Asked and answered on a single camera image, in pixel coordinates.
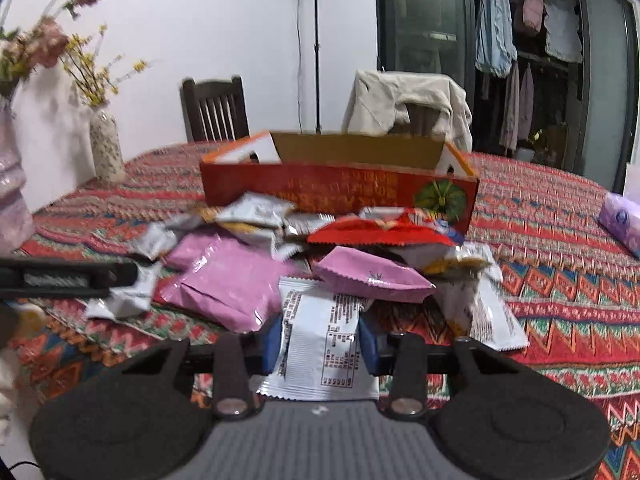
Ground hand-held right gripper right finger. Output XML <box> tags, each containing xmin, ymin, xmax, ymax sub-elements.
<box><xmin>358</xmin><ymin>315</ymin><xmax>521</xmax><ymax>421</ymax></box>

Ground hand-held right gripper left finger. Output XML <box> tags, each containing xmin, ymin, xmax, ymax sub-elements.
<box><xmin>122</xmin><ymin>316</ymin><xmax>283</xmax><ymax>421</ymax></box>

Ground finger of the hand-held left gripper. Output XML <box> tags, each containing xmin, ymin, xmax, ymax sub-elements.
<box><xmin>0</xmin><ymin>257</ymin><xmax>139</xmax><ymax>302</ymax></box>

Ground white snack packet black print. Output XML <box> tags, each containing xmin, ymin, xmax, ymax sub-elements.
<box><xmin>250</xmin><ymin>276</ymin><xmax>381</xmax><ymax>402</ymax></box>

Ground small pink snack packet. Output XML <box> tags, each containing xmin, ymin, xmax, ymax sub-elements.
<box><xmin>312</xmin><ymin>246</ymin><xmax>437</xmax><ymax>304</ymax></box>

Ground large pink snack packet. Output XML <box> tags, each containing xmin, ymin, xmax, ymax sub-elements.
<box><xmin>152</xmin><ymin>234</ymin><xmax>306</xmax><ymax>335</ymax></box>

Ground red snack packet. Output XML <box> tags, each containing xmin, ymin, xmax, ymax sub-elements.
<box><xmin>306</xmin><ymin>212</ymin><xmax>466</xmax><ymax>250</ymax></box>

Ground pile of white snack packets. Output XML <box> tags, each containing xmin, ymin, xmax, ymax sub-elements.
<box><xmin>85</xmin><ymin>191</ymin><xmax>530</xmax><ymax>352</ymax></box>

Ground red cardboard box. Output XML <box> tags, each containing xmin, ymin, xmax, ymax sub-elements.
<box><xmin>199</xmin><ymin>130</ymin><xmax>481</xmax><ymax>237</ymax></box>

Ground white floral vase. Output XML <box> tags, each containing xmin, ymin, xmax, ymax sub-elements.
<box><xmin>89</xmin><ymin>107</ymin><xmax>127</xmax><ymax>183</ymax></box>

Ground dark wooden chair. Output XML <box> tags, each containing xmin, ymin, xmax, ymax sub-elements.
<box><xmin>181</xmin><ymin>76</ymin><xmax>251</xmax><ymax>143</ymax></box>

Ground yellow flower branches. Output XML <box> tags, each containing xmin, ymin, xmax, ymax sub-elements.
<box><xmin>60</xmin><ymin>24</ymin><xmax>151</xmax><ymax>108</ymax></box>

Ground pink flowers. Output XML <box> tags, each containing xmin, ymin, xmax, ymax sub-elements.
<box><xmin>0</xmin><ymin>0</ymin><xmax>108</xmax><ymax>98</ymax></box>

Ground brown wooden chair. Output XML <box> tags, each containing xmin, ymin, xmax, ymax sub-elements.
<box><xmin>387</xmin><ymin>102</ymin><xmax>448</xmax><ymax>138</ymax></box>

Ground beige jacket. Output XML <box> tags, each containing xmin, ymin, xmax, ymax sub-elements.
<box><xmin>342</xmin><ymin>69</ymin><xmax>473</xmax><ymax>153</ymax></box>

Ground grey hanging garment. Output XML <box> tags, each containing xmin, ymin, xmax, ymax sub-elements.
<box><xmin>500</xmin><ymin>60</ymin><xmax>521</xmax><ymax>151</ymax></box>

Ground purple tissue pack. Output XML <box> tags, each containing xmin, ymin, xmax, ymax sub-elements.
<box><xmin>598</xmin><ymin>191</ymin><xmax>640</xmax><ymax>260</ymax></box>

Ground black light stand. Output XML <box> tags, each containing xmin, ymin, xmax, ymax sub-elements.
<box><xmin>305</xmin><ymin>0</ymin><xmax>323</xmax><ymax>135</ymax></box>

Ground mauve hanging garment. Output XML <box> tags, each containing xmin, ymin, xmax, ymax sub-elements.
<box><xmin>517</xmin><ymin>65</ymin><xmax>536</xmax><ymax>141</ymax></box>

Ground hanging clothes rack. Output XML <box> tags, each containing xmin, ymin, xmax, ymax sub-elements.
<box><xmin>375</xmin><ymin>0</ymin><xmax>640</xmax><ymax>196</ymax></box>

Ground light blue hanging shirt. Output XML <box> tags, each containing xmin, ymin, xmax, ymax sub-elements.
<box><xmin>475</xmin><ymin>0</ymin><xmax>518</xmax><ymax>78</ymax></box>

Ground white hanging shirt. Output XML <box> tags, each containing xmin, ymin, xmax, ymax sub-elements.
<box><xmin>544</xmin><ymin>0</ymin><xmax>583</xmax><ymax>63</ymax></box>

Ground pink hanging garment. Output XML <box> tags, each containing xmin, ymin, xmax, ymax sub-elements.
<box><xmin>522</xmin><ymin>0</ymin><xmax>546</xmax><ymax>36</ymax></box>

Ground black cable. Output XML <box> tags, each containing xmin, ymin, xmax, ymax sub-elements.
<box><xmin>292</xmin><ymin>0</ymin><xmax>304</xmax><ymax>133</ymax></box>

